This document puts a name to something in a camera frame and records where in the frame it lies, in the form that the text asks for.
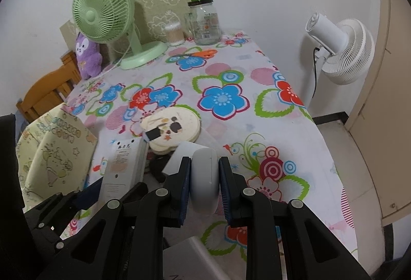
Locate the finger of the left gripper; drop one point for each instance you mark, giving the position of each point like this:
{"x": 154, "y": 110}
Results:
{"x": 88, "y": 196}

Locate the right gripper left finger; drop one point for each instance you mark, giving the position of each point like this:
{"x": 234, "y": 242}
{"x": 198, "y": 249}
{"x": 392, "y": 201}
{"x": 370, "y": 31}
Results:
{"x": 176, "y": 201}

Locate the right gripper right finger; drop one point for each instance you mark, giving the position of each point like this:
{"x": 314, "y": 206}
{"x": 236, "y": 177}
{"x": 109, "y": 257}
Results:
{"x": 236, "y": 204}

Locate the white oval case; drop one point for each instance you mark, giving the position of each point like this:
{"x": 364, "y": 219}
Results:
{"x": 204, "y": 183}

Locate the white rectangular box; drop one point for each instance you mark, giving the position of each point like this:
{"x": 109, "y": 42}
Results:
{"x": 125, "y": 169}

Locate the grey power bank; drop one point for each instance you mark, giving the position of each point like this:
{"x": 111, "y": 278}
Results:
{"x": 190, "y": 259}

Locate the yellow fabric storage basket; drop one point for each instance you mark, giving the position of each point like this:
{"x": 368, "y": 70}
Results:
{"x": 54, "y": 154}

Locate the white charger adapter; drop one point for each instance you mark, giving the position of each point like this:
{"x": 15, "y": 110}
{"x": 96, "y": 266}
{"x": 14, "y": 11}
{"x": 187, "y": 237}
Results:
{"x": 184, "y": 149}

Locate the floral tablecloth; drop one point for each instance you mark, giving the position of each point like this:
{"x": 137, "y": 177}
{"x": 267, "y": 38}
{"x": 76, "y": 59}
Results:
{"x": 249, "y": 113}

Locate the wooden bed headboard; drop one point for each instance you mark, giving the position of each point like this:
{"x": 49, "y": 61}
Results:
{"x": 50, "y": 90}

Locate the orange scissors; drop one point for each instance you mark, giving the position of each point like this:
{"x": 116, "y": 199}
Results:
{"x": 205, "y": 54}

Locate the purple plush toy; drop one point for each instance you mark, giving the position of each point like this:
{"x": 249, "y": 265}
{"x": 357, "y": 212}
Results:
{"x": 89, "y": 58}

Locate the cotton swab container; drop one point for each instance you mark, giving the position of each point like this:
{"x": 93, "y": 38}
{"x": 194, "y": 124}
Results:
{"x": 174, "y": 33}

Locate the glass mason jar mug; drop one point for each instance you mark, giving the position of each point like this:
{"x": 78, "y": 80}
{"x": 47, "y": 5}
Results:
{"x": 202, "y": 22}

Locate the white standing fan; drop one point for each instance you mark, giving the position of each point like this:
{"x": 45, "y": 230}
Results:
{"x": 335, "y": 58}

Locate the green desk fan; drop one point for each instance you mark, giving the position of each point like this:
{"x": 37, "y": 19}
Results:
{"x": 106, "y": 21}

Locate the beige cartoon board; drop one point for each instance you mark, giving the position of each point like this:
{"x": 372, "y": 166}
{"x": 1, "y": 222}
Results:
{"x": 151, "y": 16}

